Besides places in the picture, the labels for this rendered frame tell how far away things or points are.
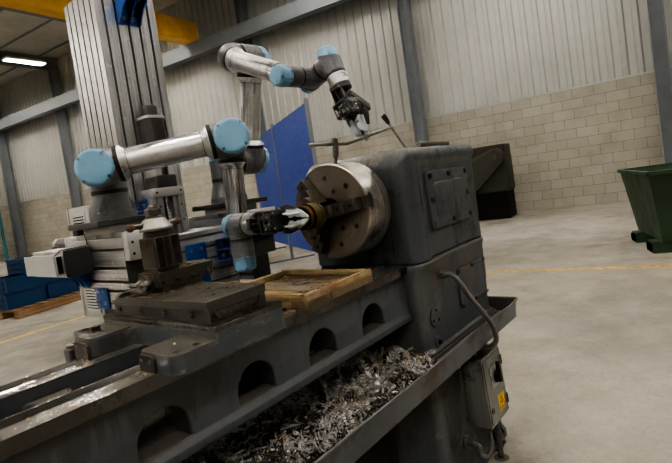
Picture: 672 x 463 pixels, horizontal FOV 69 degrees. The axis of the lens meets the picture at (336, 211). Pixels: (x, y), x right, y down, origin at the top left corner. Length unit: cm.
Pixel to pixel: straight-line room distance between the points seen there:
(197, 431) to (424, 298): 88
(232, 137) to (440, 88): 1063
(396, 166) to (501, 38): 1031
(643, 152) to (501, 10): 414
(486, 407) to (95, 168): 158
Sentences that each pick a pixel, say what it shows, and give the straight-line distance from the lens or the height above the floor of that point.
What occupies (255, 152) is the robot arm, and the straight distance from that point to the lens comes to 213.
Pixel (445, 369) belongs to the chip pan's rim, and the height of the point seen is 55.
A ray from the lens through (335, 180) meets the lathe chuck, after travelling 159.
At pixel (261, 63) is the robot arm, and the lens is 185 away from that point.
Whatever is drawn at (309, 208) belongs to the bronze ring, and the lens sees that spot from 150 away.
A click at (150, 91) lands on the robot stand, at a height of 164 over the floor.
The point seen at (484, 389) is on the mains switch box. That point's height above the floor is 34.
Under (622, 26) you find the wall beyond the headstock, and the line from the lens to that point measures 1157.
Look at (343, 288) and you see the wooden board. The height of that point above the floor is 88.
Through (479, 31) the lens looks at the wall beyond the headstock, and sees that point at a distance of 1205.
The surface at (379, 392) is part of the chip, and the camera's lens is 143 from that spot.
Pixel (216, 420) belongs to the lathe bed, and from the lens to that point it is 115.
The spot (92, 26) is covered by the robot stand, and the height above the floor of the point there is 189.
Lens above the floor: 117
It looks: 3 degrees down
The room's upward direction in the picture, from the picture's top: 8 degrees counter-clockwise
